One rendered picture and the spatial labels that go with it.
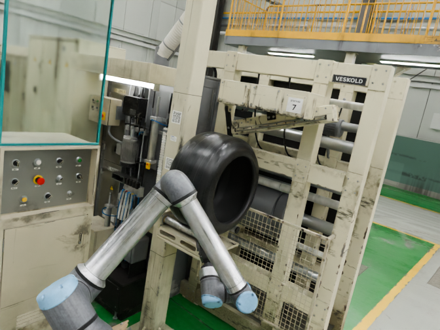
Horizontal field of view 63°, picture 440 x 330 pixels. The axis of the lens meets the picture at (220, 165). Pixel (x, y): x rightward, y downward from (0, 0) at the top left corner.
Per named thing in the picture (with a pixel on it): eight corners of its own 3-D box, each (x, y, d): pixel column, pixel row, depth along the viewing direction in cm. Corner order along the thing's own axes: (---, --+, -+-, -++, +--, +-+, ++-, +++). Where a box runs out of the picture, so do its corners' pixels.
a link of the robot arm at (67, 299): (52, 345, 124) (27, 301, 124) (63, 327, 141) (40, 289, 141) (93, 319, 128) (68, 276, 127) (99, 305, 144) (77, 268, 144)
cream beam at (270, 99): (216, 101, 229) (220, 78, 226) (238, 105, 249) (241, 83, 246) (303, 119, 194) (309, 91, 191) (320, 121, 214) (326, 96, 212)
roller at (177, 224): (166, 213, 218) (169, 219, 221) (162, 219, 215) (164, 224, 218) (211, 234, 198) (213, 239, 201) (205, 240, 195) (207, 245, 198)
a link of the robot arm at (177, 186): (181, 162, 145) (266, 305, 147) (179, 165, 157) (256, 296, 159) (156, 176, 143) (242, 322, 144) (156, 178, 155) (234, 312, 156)
